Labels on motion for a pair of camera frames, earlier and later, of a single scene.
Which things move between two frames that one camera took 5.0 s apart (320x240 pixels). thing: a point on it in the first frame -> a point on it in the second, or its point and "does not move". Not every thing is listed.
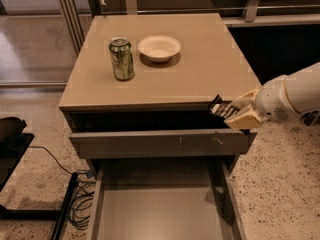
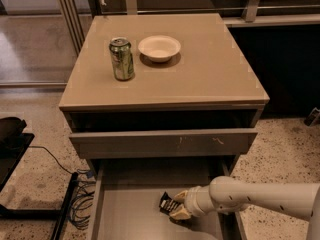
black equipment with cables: (13, 146) does not move
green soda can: (122, 59) does not move
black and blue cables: (82, 198) does not move
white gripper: (272, 101) -> (192, 201)
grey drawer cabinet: (136, 93) does not move
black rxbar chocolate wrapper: (223, 108) -> (167, 204)
